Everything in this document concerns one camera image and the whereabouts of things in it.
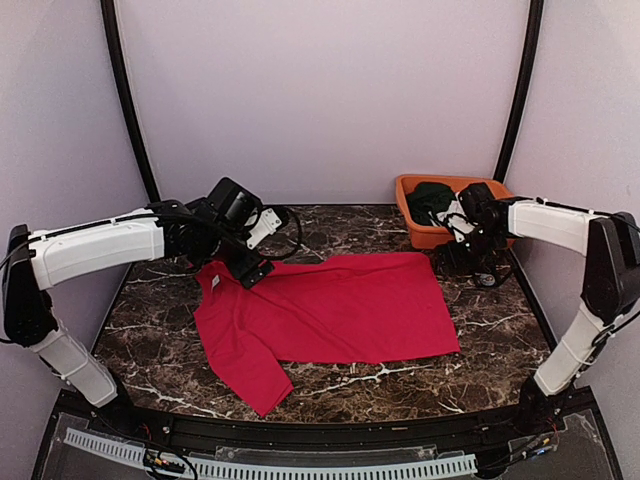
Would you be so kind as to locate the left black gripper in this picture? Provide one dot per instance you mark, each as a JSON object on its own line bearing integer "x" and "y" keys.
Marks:
{"x": 240, "y": 268}

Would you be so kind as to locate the blue portrait round brooch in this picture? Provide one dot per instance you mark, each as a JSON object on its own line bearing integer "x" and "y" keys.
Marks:
{"x": 487, "y": 280}

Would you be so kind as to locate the red t-shirt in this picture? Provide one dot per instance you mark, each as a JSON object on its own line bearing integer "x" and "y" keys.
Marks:
{"x": 370, "y": 308}

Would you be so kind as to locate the dark green garment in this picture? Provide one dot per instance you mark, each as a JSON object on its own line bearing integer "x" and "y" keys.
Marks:
{"x": 429, "y": 202}

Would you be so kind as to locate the orange plastic basin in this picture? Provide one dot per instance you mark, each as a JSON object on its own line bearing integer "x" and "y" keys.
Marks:
{"x": 429, "y": 237}

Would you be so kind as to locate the white slotted cable duct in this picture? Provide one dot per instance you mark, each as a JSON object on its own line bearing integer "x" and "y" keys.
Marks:
{"x": 245, "y": 463}

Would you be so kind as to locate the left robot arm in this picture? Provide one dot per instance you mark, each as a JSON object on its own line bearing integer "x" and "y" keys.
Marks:
{"x": 37, "y": 261}

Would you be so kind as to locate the black front rail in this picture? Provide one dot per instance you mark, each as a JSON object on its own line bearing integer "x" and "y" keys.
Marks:
{"x": 495, "y": 435}

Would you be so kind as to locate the left black frame post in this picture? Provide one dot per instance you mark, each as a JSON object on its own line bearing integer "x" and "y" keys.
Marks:
{"x": 126, "y": 100}

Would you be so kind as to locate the black frame post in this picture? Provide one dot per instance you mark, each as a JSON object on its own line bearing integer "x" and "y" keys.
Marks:
{"x": 521, "y": 89}
{"x": 126, "y": 100}

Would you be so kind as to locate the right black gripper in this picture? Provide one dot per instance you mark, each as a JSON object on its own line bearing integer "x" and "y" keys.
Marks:
{"x": 458, "y": 258}

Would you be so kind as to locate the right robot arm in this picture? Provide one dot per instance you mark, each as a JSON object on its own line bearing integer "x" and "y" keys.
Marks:
{"x": 603, "y": 257}

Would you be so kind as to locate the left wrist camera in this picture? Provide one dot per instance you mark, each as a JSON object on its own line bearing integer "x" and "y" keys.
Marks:
{"x": 242, "y": 213}

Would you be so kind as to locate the right black frame post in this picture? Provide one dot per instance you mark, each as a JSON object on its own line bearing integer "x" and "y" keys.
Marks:
{"x": 521, "y": 89}

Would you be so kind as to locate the white garment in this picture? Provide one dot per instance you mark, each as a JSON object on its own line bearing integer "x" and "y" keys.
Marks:
{"x": 454, "y": 206}

